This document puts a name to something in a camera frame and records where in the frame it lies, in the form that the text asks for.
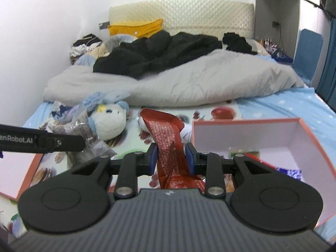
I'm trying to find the red snack packet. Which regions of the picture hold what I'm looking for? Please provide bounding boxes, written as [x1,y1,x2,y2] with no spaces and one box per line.
[140,108,205,192]

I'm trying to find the grey foil snack packet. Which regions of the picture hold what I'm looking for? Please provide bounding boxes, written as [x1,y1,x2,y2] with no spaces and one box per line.
[39,107,117,163]

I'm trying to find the blue white snack bag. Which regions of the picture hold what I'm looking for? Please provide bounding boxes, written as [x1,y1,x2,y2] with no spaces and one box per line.
[276,167,302,181]

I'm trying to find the white spray bottle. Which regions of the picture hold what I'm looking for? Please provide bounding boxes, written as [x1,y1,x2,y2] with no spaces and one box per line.
[138,116,192,144]

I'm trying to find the pink box lid left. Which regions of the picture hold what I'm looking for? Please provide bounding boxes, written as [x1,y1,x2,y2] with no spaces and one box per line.
[0,151,43,201]

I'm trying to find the blue white plush penguin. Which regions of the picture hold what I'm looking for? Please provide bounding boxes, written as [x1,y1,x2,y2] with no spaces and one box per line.
[88,101,129,141]

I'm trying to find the green yellow snack bag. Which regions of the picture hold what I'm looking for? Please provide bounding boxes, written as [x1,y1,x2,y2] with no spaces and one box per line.
[228,149,260,159]

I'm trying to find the grey blanket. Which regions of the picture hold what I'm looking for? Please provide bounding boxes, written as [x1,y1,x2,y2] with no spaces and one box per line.
[43,50,304,108]

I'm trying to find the pink box right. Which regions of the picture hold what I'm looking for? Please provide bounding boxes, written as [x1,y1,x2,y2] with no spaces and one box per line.
[191,118,335,225]

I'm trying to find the black clothing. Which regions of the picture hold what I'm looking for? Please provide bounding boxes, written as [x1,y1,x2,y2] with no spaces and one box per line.
[93,30,257,80]

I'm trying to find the yellow pillow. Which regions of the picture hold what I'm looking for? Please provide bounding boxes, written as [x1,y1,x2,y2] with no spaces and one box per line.
[108,19,163,38]

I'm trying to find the cream padded headboard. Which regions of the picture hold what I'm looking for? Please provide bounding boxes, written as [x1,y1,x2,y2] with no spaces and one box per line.
[109,0,255,39]

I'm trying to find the blue curtain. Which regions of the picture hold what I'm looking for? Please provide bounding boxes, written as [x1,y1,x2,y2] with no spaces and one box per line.
[315,18,336,111]

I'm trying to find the blue chair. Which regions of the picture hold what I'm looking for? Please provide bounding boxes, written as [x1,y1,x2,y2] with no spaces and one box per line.
[292,29,323,86]

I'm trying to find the clothes pile by wall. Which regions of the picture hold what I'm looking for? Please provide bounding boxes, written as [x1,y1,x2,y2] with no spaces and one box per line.
[69,34,102,65]

